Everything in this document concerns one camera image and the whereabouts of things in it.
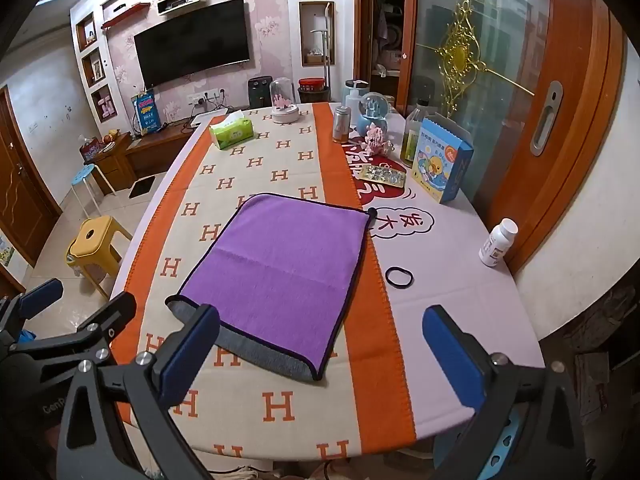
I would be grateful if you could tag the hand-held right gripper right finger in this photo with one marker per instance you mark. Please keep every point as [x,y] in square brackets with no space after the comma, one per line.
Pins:
[450,360]

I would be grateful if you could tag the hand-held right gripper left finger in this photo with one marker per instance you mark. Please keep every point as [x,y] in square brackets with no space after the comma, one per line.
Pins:
[189,355]

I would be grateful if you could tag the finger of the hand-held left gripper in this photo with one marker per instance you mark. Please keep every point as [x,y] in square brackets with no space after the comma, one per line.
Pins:
[42,293]
[107,316]

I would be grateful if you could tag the purple towel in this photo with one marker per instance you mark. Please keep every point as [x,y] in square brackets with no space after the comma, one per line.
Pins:
[280,270]

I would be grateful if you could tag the yellow plastic stool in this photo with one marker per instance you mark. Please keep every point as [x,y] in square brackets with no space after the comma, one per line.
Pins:
[92,240]

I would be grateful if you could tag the white printed tablecloth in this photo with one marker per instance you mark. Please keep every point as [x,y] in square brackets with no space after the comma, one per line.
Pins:
[450,285]

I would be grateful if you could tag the brown wooden door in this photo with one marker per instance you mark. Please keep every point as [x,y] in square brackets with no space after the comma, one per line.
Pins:
[22,190]

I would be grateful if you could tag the blue round stool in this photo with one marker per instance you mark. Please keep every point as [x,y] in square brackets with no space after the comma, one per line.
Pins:
[84,176]

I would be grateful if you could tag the white pill bottle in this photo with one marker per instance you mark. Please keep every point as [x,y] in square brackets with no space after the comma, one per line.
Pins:
[496,244]

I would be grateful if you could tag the dark floor mat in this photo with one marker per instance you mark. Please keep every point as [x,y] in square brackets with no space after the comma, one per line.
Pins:
[141,188]

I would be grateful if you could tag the red tissue box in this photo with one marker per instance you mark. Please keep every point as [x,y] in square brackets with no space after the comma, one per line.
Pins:
[91,150]

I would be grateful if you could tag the wooden television cabinet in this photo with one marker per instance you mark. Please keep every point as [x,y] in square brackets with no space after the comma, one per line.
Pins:
[150,152]

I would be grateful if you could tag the blue cartoon box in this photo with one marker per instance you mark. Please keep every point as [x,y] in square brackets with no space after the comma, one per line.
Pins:
[440,165]

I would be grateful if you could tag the silver blister pack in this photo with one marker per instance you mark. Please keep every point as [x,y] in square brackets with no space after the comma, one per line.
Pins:
[382,176]

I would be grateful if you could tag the blue printed package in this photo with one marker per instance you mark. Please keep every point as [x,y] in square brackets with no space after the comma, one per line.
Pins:
[146,112]

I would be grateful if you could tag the orange beige printed blanket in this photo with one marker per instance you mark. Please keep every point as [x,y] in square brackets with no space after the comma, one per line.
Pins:
[280,160]

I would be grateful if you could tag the green tissue box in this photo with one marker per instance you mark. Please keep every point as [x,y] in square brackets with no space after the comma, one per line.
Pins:
[231,132]

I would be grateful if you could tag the white set-top box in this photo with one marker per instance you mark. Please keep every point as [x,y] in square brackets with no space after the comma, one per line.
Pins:
[210,119]

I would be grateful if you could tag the clear oil bottle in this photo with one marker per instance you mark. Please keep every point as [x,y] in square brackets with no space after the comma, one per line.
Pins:
[414,135]

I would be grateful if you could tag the pink coral ornament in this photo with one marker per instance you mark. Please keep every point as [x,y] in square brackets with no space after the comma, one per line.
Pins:
[377,142]

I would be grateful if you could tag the metal can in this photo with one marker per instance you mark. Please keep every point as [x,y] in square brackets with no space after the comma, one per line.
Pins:
[342,125]

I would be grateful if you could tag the blue snow globe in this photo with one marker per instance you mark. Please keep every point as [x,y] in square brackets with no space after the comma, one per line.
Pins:
[373,110]

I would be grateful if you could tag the glass dome ornament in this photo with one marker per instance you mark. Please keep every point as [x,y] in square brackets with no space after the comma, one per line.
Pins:
[284,102]

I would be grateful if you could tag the black air fryer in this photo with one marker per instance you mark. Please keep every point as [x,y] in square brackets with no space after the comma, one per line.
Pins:
[259,91]

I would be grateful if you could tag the orange glass sliding door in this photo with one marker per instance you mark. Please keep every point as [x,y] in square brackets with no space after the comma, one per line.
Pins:
[570,110]

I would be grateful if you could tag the white pump bottle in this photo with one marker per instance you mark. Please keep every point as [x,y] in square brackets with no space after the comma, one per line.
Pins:
[353,100]

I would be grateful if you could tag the black television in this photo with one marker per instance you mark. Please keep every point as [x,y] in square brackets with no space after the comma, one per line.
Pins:
[192,45]

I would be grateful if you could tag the red lidded container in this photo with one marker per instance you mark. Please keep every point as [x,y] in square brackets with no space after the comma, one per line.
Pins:
[313,89]

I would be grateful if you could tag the gold door ornament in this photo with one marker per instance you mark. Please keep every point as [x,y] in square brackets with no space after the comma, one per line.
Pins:
[457,55]

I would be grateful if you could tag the white mop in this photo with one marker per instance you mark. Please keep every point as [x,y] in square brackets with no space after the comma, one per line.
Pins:
[326,45]

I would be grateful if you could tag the wall poster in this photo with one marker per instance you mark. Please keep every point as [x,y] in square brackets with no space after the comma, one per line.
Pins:
[5,250]

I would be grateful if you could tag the red wall shelf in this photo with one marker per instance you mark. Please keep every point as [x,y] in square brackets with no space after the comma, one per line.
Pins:
[125,15]

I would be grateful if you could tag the white wall shelf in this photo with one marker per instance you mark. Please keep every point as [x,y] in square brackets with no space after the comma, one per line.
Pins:
[182,2]

